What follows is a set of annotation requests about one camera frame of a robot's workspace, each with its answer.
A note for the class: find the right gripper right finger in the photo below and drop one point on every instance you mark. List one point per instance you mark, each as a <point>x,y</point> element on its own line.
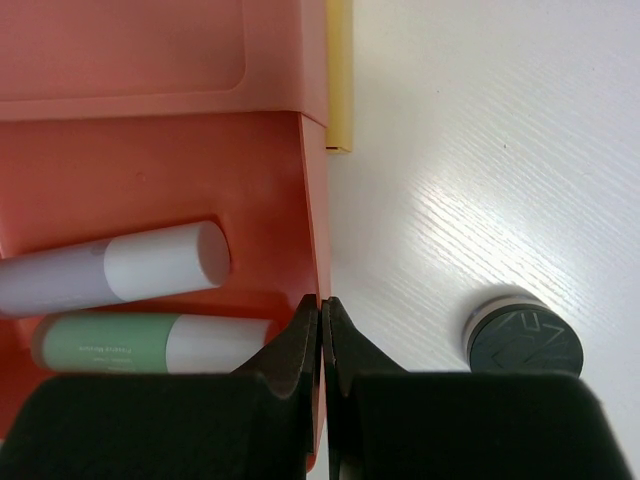
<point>388,423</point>

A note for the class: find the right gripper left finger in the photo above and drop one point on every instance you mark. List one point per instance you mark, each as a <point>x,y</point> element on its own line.
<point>257,422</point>

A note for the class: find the black round compact jar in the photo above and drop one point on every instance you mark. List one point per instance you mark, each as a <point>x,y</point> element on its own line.
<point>514,331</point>

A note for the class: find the lilac white-capped tube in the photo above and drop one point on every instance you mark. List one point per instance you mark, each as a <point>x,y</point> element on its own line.
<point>128,268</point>

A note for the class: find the green white-capped tube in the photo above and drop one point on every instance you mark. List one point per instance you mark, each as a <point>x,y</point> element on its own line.
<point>147,343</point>

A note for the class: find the orange drawer box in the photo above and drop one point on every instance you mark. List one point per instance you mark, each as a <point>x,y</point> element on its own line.
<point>121,117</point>

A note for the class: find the yellow drawer box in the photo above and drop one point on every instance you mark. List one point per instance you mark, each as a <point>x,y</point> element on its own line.
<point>340,69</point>

